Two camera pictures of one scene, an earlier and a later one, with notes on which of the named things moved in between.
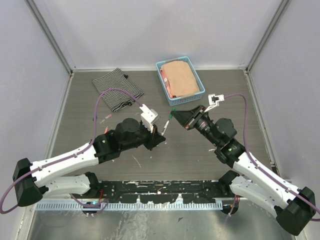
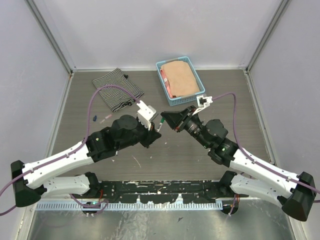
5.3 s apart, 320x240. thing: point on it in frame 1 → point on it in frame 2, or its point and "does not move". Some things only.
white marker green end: [165, 126] → [159, 126]
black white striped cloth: [117, 99] does not move
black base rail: [157, 192] does not move
